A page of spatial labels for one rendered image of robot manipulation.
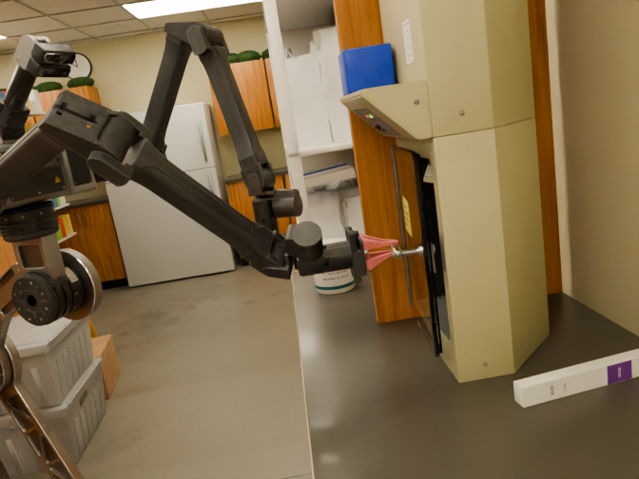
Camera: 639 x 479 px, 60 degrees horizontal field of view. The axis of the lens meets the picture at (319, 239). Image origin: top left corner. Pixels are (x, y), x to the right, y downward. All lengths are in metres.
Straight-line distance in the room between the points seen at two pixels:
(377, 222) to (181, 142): 4.67
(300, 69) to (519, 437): 1.77
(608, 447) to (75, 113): 0.96
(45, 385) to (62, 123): 2.16
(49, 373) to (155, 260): 3.36
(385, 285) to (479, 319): 0.39
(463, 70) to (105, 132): 0.60
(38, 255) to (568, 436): 1.27
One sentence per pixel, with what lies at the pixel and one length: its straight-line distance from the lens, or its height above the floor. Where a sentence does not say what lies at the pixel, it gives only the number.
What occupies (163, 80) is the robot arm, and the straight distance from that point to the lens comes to 1.55.
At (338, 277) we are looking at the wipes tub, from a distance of 1.71.
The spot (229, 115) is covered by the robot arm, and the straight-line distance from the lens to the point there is 1.44.
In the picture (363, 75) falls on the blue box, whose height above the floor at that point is 1.54.
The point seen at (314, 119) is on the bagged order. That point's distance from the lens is 2.37.
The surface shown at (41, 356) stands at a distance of 2.93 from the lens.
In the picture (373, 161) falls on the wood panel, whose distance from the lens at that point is 1.36.
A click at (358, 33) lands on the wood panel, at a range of 1.36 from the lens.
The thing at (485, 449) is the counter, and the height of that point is 0.94.
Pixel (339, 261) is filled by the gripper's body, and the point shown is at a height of 1.19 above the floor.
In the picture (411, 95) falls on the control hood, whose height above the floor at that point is 1.49.
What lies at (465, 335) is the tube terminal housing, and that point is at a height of 1.03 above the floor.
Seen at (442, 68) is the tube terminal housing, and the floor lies 1.52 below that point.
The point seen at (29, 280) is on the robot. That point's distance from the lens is 1.58.
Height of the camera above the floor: 1.48
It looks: 12 degrees down
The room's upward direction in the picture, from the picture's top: 9 degrees counter-clockwise
